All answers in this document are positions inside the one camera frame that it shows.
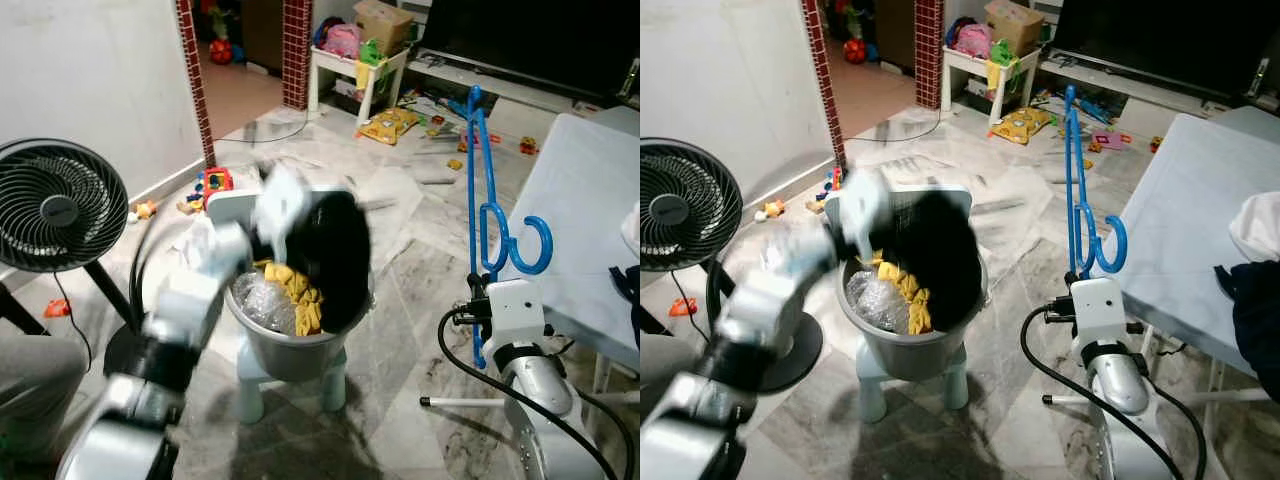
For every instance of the cardboard box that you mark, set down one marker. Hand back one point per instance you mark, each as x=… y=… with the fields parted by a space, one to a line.
x=383 y=25
x=1013 y=25

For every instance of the white television stand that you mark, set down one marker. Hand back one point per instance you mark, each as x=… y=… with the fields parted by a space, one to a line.
x=470 y=85
x=1100 y=85

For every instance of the clear plastic wrap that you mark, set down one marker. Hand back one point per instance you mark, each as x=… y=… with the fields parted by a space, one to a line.
x=872 y=300
x=260 y=300

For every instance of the black garment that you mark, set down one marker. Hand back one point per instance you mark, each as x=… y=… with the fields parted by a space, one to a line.
x=940 y=250
x=335 y=250

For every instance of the grey plastic basin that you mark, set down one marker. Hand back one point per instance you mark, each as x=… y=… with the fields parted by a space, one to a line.
x=290 y=355
x=900 y=355

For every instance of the yellow hanging cloth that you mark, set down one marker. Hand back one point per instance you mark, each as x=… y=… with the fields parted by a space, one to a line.
x=995 y=75
x=364 y=75

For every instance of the white folding table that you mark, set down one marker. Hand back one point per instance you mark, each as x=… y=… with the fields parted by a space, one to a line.
x=580 y=200
x=1190 y=200

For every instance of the white side table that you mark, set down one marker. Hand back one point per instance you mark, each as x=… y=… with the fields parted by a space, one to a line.
x=998 y=105
x=368 y=105

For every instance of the blue plastic hanger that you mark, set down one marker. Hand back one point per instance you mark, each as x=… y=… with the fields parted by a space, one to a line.
x=1108 y=219
x=532 y=220

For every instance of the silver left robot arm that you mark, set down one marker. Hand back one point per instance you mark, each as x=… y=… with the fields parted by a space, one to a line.
x=700 y=440
x=130 y=420

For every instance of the red colourful toy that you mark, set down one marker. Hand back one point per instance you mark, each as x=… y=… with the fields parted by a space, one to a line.
x=832 y=180
x=217 y=182

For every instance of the small orange floor object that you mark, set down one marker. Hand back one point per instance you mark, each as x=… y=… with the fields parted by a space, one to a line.
x=56 y=308
x=683 y=308

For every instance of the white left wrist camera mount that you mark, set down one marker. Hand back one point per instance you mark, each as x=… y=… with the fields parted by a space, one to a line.
x=870 y=210
x=280 y=205

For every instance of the white garment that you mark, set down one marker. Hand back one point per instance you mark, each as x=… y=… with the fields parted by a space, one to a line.
x=1258 y=225
x=631 y=228

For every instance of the black floor fan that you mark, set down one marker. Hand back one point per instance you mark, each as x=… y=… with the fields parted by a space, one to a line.
x=680 y=210
x=60 y=210

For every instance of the red ball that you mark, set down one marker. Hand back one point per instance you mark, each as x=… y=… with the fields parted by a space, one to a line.
x=220 y=52
x=854 y=52

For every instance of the pink bag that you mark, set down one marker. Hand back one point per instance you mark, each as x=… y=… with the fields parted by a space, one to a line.
x=972 y=40
x=342 y=40

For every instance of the black television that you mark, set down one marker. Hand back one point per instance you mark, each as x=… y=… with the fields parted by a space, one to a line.
x=1170 y=40
x=540 y=40

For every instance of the yellow patterned floor toy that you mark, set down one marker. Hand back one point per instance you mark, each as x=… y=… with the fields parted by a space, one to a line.
x=390 y=125
x=1020 y=125

